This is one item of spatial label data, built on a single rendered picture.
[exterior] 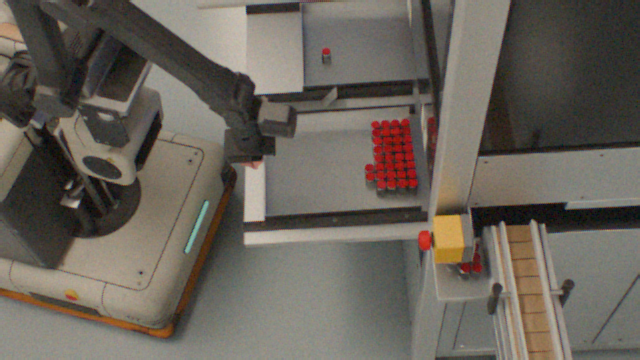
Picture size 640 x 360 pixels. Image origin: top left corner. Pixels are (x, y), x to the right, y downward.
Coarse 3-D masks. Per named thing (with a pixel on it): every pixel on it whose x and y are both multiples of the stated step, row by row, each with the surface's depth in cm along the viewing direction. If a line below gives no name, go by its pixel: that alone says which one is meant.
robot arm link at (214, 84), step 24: (48, 0) 117; (96, 0) 121; (120, 0) 125; (72, 24) 122; (96, 24) 126; (120, 24) 125; (144, 24) 128; (144, 48) 131; (168, 48) 132; (192, 48) 136; (168, 72) 137; (192, 72) 136; (216, 72) 140; (216, 96) 141; (240, 96) 145
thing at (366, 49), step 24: (360, 0) 205; (384, 0) 205; (312, 24) 206; (336, 24) 206; (360, 24) 205; (384, 24) 205; (408, 24) 204; (312, 48) 202; (336, 48) 202; (360, 48) 201; (384, 48) 201; (408, 48) 200; (312, 72) 198; (336, 72) 198; (360, 72) 197; (384, 72) 197; (408, 72) 197
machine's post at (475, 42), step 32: (480, 0) 111; (480, 32) 116; (448, 64) 130; (480, 64) 123; (448, 96) 132; (480, 96) 130; (448, 128) 137; (480, 128) 138; (448, 160) 146; (448, 192) 156; (416, 320) 223; (416, 352) 237
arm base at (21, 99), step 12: (12, 60) 162; (12, 72) 159; (24, 72) 156; (0, 84) 159; (12, 84) 157; (24, 84) 156; (0, 96) 158; (12, 96) 157; (24, 96) 156; (0, 108) 159; (12, 108) 160; (24, 108) 158; (36, 108) 160; (12, 120) 160; (24, 120) 162
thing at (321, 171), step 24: (312, 120) 190; (336, 120) 190; (360, 120) 190; (288, 144) 188; (312, 144) 188; (336, 144) 187; (360, 144) 187; (264, 168) 181; (288, 168) 185; (312, 168) 184; (336, 168) 184; (360, 168) 184; (264, 192) 178; (288, 192) 182; (312, 192) 181; (336, 192) 181; (360, 192) 181; (264, 216) 175; (288, 216) 176; (312, 216) 176
